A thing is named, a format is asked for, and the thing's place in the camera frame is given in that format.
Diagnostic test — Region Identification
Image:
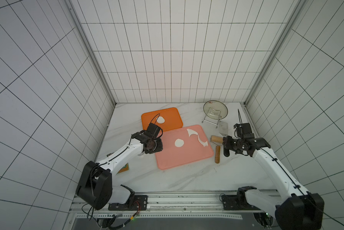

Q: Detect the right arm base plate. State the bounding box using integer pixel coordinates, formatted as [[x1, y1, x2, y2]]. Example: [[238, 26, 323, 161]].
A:
[[220, 186, 260, 211]]

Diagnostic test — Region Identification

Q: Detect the white dough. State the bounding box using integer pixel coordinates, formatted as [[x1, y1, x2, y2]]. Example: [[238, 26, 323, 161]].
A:
[[156, 116, 165, 124], [174, 139, 184, 148]]

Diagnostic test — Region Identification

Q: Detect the white dough trim strip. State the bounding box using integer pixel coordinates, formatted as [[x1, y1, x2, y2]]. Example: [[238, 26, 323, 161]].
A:
[[187, 128, 208, 147]]

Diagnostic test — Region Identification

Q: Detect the green orange flour packet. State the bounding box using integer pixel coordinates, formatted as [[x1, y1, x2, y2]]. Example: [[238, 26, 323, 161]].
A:
[[118, 164, 129, 173]]

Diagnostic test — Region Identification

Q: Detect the white dough on orange mat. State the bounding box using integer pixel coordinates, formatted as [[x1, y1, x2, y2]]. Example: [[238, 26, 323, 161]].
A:
[[156, 116, 165, 124]]

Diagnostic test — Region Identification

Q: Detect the orange silicone mat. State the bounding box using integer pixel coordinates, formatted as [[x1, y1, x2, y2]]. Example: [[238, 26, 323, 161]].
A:
[[141, 107, 183, 131]]

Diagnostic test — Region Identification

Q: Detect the pink silicone mat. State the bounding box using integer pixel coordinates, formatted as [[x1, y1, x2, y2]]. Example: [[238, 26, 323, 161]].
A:
[[155, 125, 214, 170]]

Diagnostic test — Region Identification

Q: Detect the black handled metal scraper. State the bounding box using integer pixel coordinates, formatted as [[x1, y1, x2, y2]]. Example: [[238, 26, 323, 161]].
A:
[[217, 120, 231, 158]]

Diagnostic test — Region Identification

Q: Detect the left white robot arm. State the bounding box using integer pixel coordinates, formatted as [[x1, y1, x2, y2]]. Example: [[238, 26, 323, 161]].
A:
[[75, 123, 163, 210]]

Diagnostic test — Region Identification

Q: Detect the aluminium mounting rail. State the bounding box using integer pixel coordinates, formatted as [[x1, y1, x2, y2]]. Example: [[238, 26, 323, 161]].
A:
[[64, 191, 277, 230]]

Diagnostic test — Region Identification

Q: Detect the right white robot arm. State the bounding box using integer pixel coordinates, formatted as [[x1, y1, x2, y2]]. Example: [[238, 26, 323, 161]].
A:
[[222, 123, 324, 230]]

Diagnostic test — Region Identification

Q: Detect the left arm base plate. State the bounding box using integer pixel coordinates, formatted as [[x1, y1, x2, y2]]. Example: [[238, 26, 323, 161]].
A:
[[108, 195, 148, 211]]

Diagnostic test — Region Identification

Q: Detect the wooden dough roller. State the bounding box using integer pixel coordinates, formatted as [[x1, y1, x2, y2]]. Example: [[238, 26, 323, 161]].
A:
[[210, 135, 223, 164]]

